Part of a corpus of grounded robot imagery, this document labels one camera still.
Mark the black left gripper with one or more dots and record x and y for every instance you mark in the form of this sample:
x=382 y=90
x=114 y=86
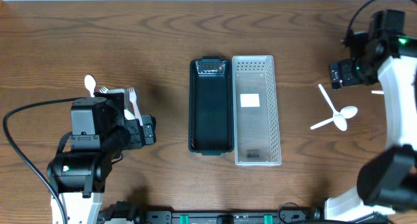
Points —
x=147 y=130

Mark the black plastic basket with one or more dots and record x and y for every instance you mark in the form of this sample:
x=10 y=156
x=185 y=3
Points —
x=211 y=126

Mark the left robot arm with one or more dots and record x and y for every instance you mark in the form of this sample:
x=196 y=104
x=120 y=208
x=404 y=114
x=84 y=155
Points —
x=85 y=156

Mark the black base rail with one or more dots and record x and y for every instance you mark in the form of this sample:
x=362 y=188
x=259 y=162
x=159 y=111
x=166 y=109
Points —
x=124 y=212

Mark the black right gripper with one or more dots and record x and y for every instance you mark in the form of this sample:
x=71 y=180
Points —
x=347 y=78

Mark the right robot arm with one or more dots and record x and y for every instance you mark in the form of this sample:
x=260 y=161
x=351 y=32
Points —
x=384 y=54

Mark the white plastic fork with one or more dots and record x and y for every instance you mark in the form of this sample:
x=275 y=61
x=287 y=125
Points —
x=103 y=90
x=133 y=100

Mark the white label sticker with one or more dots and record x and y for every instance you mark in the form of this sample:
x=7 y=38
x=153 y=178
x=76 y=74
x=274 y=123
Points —
x=249 y=100

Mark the white plastic spoon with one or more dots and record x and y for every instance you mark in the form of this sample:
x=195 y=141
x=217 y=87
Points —
x=377 y=92
x=90 y=84
x=332 y=108
x=347 y=112

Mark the white plastic utensil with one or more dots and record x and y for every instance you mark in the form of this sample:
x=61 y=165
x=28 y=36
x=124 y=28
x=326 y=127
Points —
x=129 y=115

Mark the clear perforated plastic basket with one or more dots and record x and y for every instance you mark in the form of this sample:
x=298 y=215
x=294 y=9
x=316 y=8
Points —
x=256 y=129

